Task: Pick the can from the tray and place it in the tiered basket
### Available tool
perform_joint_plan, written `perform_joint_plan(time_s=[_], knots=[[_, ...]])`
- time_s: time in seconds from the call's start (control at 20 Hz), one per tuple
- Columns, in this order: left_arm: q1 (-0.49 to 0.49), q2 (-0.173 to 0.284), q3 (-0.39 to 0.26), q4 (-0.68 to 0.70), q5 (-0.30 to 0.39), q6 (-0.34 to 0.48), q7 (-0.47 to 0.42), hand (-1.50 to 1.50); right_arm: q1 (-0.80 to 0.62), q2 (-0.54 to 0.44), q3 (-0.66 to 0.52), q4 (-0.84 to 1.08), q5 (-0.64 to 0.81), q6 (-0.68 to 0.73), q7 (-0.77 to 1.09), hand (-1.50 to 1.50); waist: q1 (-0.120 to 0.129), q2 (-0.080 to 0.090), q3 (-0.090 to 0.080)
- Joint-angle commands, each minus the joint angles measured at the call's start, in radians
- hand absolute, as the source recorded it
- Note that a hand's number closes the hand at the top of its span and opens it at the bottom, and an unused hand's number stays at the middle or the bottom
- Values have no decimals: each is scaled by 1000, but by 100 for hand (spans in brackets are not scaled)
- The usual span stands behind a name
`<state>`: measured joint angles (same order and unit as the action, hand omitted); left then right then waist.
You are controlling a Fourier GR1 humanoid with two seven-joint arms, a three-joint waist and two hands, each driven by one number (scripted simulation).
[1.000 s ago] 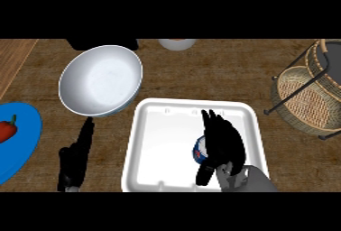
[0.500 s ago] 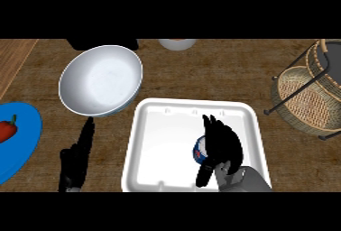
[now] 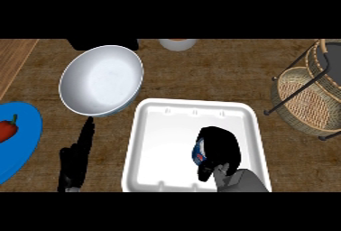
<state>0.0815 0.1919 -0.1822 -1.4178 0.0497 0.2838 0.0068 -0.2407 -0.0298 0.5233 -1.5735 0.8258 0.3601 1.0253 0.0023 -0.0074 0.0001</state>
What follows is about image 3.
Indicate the white bowl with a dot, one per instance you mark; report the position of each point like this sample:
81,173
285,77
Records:
102,80

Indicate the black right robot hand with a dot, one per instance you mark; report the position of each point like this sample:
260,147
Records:
221,147

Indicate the white cup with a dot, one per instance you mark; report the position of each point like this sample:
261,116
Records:
177,44

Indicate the white foam tray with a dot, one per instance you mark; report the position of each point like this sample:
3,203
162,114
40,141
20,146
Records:
193,144

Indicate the blue can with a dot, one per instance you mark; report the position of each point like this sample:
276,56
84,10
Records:
198,152

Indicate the tiered wicker basket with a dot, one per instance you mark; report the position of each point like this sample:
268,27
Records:
310,90

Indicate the red pepper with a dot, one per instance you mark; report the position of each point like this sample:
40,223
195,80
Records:
7,128

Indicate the blue plate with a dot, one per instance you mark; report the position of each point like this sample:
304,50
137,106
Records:
17,141

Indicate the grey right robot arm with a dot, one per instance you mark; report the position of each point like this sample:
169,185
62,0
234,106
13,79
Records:
239,180

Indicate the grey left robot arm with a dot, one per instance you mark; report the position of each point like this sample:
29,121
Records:
72,189

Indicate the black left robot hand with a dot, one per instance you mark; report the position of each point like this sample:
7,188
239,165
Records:
75,159

